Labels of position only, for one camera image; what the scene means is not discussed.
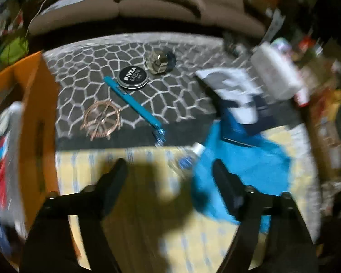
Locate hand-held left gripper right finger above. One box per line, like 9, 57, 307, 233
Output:
213, 159, 320, 273

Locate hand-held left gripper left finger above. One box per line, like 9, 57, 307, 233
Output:
19, 158, 129, 273

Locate small clear bottle silver cap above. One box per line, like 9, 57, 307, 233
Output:
170, 143, 206, 177

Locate rose gold wheel ornament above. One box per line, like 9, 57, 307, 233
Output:
81, 99, 123, 140

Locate dark face mask packet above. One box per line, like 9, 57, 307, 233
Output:
195, 68, 273, 148

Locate orange cardboard box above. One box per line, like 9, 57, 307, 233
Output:
0, 50, 83, 270

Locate round black tin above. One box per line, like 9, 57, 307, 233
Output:
116, 66, 149, 89

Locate gold capped perfume bottle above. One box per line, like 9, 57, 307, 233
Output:
146, 50, 177, 75

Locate blue cloth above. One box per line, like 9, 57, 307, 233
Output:
191, 119, 292, 235

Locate yellow blanket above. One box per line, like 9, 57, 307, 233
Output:
55, 125, 321, 273

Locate grey patterned blanket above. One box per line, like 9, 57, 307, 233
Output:
43, 33, 302, 151

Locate red blue white packet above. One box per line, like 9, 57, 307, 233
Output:
0, 102, 26, 239

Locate white tissue box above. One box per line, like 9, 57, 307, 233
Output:
250, 42, 302, 100

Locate green plastic bag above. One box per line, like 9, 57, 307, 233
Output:
0, 38, 29, 63

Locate brown sofa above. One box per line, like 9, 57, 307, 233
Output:
28, 0, 268, 39

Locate white papers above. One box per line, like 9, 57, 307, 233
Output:
41, 0, 93, 15

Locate white cable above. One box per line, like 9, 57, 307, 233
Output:
24, 0, 60, 39

